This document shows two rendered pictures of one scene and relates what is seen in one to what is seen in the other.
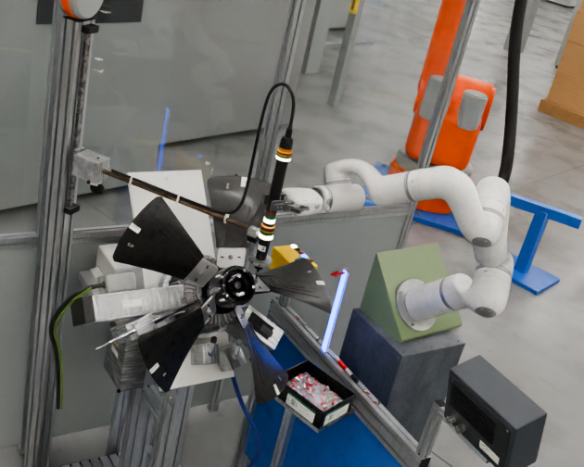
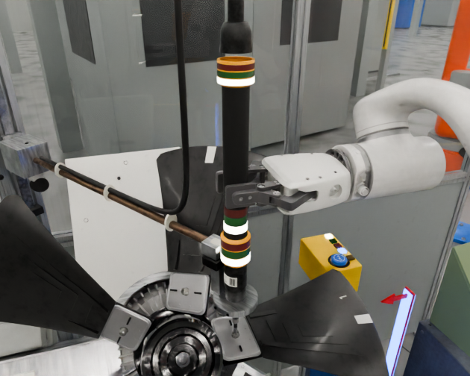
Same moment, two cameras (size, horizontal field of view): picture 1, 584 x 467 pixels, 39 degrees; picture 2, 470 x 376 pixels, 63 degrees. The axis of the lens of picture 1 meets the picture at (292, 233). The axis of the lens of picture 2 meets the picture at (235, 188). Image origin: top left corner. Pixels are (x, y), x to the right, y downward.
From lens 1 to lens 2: 1.90 m
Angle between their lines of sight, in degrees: 18
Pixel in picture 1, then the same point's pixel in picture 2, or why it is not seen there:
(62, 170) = not seen: outside the picture
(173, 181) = (136, 165)
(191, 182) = not seen: hidden behind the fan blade
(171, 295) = (95, 357)
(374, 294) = (453, 306)
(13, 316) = not seen: hidden behind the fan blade
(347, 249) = (398, 222)
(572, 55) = not seen: outside the picture
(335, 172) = (374, 115)
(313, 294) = (351, 348)
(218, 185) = (171, 165)
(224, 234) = (177, 249)
